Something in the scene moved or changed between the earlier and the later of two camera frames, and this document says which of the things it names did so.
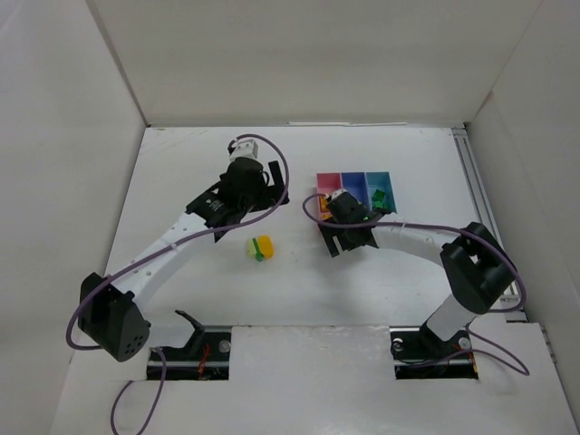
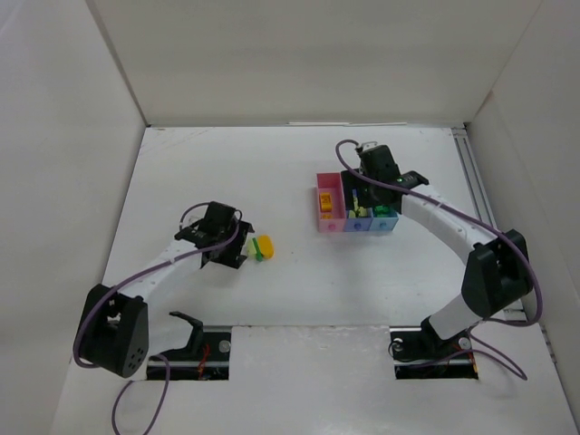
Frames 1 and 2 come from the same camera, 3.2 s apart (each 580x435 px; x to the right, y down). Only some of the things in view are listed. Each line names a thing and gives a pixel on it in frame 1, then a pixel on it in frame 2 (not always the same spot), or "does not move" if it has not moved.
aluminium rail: x=482 y=216 does not move
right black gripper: x=346 y=238 -> x=362 y=191
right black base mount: x=419 y=352 does not move
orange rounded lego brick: x=265 y=246 does not move
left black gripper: x=270 y=191 -> x=236 y=245
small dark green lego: x=259 y=255 does not move
